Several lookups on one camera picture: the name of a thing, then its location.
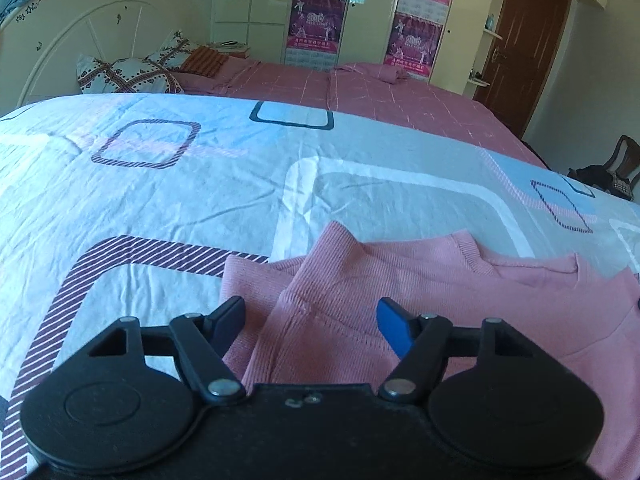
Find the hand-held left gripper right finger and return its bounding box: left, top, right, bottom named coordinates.
left=376, top=297, right=540, bottom=404

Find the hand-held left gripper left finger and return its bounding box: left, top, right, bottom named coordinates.
left=87, top=296, right=248, bottom=407

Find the pink sweater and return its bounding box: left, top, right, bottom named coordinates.
left=220, top=220, right=640, bottom=480

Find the dark clothes pile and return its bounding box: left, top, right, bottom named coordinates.
left=567, top=164, right=640, bottom=202

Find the patterned blue white blanket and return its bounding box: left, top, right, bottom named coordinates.
left=0, top=92, right=640, bottom=480

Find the pink checked bed sheet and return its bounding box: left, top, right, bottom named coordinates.
left=170, top=57, right=551, bottom=170

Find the folded pink cloth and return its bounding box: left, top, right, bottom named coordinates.
left=329, top=62, right=412, bottom=84

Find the orange striped pillow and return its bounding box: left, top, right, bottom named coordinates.
left=177, top=45, right=230, bottom=79

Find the patterned white pillow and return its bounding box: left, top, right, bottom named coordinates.
left=75, top=30, right=201, bottom=95

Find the stack of books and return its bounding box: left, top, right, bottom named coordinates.
left=209, top=40, right=252, bottom=59

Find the brown wooden door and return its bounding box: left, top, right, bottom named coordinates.
left=472, top=0, right=572, bottom=142

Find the white corner shelf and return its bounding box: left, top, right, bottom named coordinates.
left=467, top=0, right=517, bottom=89

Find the cream wardrobe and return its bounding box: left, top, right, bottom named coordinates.
left=210, top=0, right=612, bottom=102

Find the cream round headboard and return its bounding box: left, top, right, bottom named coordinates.
left=0, top=0, right=217, bottom=111

